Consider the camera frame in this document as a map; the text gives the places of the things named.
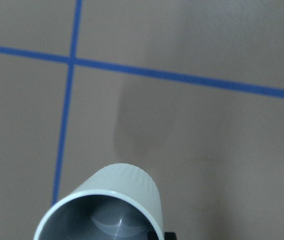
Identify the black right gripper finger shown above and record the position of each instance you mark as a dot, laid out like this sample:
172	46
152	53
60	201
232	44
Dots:
169	235

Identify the white grey mug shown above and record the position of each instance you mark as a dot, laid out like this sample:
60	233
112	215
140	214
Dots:
118	202

